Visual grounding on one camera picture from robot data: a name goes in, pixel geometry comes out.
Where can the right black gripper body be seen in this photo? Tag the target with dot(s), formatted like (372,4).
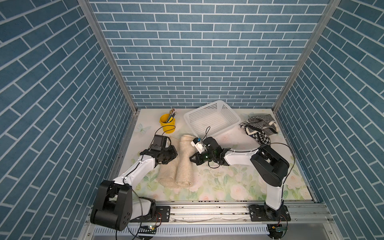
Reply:
(205,157)

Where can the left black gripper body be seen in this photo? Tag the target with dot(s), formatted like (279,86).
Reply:
(168,154)

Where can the beige knitted scarf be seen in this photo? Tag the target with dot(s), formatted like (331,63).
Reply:
(179,173)

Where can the black white patterned cloth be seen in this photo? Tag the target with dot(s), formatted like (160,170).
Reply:
(260,128)

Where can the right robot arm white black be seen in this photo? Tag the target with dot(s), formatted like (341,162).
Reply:
(271,166)

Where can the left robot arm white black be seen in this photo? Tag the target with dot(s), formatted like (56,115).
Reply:
(114,206)

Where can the white plastic mesh basket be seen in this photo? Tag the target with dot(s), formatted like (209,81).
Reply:
(212,119)

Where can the yellow cup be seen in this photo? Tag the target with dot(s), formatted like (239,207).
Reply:
(168,124)

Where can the floral table mat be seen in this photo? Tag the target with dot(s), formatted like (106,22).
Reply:
(209,182)

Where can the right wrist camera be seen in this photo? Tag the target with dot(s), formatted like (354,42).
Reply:
(199,145)

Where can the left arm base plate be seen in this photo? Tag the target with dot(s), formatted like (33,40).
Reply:
(159,214)

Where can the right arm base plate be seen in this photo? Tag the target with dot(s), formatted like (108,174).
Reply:
(264,213)

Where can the aluminium front rail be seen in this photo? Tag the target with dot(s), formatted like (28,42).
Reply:
(238,212)

